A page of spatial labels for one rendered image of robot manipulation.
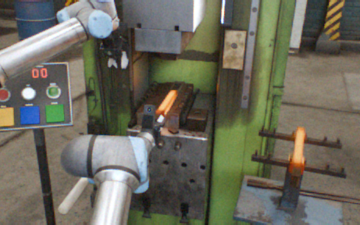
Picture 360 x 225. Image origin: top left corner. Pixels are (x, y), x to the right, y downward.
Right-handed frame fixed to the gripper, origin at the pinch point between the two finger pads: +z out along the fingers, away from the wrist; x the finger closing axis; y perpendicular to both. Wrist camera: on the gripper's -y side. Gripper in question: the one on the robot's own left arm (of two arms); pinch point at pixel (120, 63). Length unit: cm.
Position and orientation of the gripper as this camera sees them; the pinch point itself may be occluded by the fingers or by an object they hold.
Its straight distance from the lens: 152.0
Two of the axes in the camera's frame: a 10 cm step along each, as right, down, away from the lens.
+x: 9.8, 1.0, -1.6
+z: 0.6, 6.4, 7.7
